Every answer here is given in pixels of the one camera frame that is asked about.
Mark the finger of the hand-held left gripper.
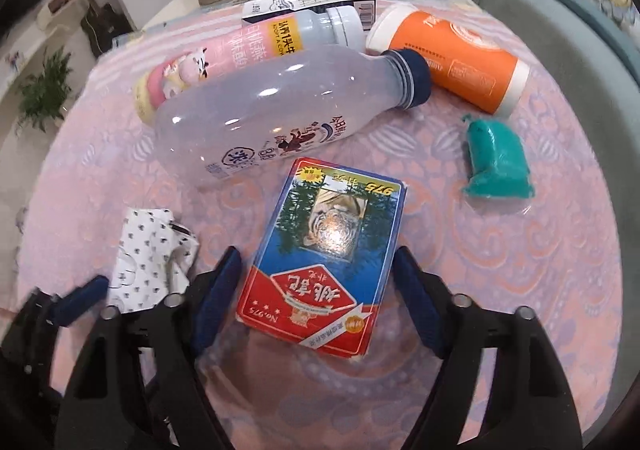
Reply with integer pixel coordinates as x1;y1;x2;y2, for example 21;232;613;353
17;275;110;331

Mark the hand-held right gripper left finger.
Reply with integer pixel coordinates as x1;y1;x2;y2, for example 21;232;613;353
54;246;246;450

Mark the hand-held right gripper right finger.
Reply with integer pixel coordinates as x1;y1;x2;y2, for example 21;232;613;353
392;246;586;450

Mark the blue red playing card box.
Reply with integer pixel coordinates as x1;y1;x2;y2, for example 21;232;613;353
235;157;408;361

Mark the white dotted crumpled cloth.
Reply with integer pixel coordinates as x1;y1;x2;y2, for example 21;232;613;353
107;207;201;313

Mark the teal plastic pouch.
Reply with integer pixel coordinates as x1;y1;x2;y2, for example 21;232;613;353
461;114;536;201

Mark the clear plastic bottle blue cap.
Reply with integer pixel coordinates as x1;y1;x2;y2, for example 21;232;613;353
152;44;432;188

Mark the green potted plant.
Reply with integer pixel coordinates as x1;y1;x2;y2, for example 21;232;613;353
15;47;76;133

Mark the orange white cylindrical canister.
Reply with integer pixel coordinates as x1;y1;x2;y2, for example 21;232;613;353
365;2;531;118

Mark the pink yogurt drink bottle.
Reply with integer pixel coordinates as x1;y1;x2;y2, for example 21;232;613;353
134;4;368;123

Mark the black bag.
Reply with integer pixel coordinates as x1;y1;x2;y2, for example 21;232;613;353
81;4;137;58

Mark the grey-green sofa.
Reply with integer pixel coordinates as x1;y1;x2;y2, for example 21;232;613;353
297;0;640;381

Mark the white shelf cabinet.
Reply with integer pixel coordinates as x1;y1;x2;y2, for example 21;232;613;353
0;0;138;80

